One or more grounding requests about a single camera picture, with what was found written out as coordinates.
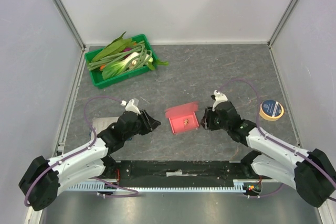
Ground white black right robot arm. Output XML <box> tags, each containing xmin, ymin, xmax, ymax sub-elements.
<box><xmin>201</xmin><ymin>101</ymin><xmax>335</xmax><ymax>208</ymax></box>

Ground white radish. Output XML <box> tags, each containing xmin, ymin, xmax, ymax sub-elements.
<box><xmin>125</xmin><ymin>52</ymin><xmax>153</xmax><ymax>67</ymax></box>

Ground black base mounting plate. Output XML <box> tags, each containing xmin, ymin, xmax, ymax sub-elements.
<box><xmin>99</xmin><ymin>161</ymin><xmax>259</xmax><ymax>180</ymax></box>

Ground yellow masking tape roll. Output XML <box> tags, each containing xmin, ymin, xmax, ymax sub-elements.
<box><xmin>259</xmin><ymin>100</ymin><xmax>284</xmax><ymax>122</ymax></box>

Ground green long beans bundle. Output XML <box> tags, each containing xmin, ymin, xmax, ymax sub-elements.
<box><xmin>88</xmin><ymin>41</ymin><xmax>153</xmax><ymax>72</ymax></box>

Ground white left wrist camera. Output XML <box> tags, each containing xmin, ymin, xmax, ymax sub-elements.
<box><xmin>120</xmin><ymin>98</ymin><xmax>140</xmax><ymax>115</ymax></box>

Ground light blue cable duct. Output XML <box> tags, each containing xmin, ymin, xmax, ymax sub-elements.
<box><xmin>67</xmin><ymin>180</ymin><xmax>246</xmax><ymax>193</ymax></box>

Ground green leafy vegetable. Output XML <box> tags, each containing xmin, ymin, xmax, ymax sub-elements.
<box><xmin>91</xmin><ymin>32</ymin><xmax>133</xmax><ymax>62</ymax></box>

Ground bok choy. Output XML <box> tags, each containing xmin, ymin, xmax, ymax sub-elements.
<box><xmin>102</xmin><ymin>59</ymin><xmax>132</xmax><ymax>80</ymax></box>

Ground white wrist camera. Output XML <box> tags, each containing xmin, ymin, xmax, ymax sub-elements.
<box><xmin>211</xmin><ymin>90</ymin><xmax>228</xmax><ymax>111</ymax></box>
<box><xmin>120</xmin><ymin>98</ymin><xmax>140</xmax><ymax>115</ymax></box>

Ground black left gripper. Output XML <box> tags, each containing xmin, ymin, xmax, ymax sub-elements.
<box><xmin>123</xmin><ymin>109</ymin><xmax>161</xmax><ymax>141</ymax></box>

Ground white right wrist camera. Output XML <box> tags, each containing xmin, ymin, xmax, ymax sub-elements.
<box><xmin>211</xmin><ymin>90</ymin><xmax>228</xmax><ymax>111</ymax></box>

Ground pink paper box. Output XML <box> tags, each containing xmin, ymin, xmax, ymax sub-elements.
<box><xmin>165</xmin><ymin>102</ymin><xmax>200</xmax><ymax>134</ymax></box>

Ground blue white book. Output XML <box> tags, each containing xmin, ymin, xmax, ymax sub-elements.
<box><xmin>92</xmin><ymin>117</ymin><xmax>118</xmax><ymax>135</ymax></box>

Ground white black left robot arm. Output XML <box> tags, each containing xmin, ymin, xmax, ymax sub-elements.
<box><xmin>18</xmin><ymin>110</ymin><xmax>161</xmax><ymax>211</ymax></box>

